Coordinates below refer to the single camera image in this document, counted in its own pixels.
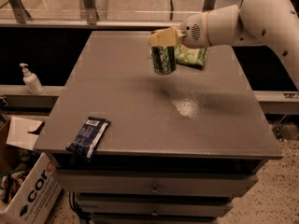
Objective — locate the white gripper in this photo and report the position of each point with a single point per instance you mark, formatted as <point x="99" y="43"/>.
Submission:
<point x="193" y="34"/>

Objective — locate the green soda can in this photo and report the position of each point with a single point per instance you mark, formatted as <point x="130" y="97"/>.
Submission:
<point x="163" y="57"/>

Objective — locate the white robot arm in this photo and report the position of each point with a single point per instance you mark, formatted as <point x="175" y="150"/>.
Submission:
<point x="272" y="23"/>

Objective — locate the green chip bag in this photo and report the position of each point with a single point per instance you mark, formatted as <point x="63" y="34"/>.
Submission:
<point x="190" y="57"/>

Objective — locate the grey drawer cabinet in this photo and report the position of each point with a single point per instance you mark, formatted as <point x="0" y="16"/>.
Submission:
<point x="191" y="121"/>

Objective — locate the blue snack packet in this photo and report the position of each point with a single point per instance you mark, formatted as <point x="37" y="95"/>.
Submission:
<point x="88" y="137"/>

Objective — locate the white pump bottle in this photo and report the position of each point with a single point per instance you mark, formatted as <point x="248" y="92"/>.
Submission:
<point x="31" y="80"/>

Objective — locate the top drawer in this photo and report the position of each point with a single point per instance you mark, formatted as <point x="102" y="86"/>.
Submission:
<point x="151" y="183"/>

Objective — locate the drawer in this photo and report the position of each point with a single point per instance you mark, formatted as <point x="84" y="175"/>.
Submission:
<point x="154" y="205"/>
<point x="151" y="183"/>

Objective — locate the middle drawer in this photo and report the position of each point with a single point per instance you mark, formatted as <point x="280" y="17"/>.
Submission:
<point x="154" y="205"/>

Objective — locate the metal railing frame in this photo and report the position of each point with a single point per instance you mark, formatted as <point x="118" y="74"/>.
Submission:
<point x="103" y="14"/>

